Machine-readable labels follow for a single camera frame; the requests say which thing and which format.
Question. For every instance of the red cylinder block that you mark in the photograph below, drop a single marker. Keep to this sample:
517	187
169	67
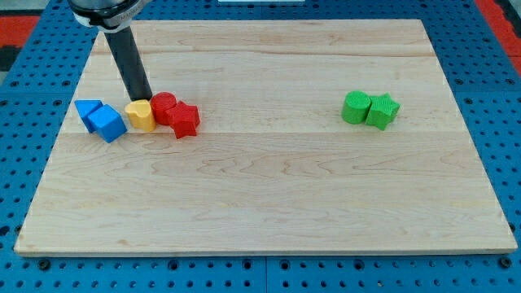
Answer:
160	104

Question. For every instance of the wooden board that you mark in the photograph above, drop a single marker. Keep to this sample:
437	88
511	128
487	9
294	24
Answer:
274	170

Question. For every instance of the green cylinder block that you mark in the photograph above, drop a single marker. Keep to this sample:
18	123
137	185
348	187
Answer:
355	107

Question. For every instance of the green star block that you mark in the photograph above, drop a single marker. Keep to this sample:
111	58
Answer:
383	110

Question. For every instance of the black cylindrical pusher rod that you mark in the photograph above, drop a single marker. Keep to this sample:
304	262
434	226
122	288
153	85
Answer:
127	58

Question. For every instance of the yellow heart block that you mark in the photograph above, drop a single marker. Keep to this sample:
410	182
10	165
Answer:
141	115

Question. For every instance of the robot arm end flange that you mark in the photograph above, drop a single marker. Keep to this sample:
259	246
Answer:
109	16

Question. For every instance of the red star block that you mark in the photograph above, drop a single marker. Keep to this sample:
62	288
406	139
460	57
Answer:
183	119

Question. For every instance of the blue cube block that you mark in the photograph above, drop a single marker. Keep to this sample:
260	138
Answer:
107	123

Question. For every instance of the blue triangle block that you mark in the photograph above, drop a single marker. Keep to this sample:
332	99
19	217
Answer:
85	107

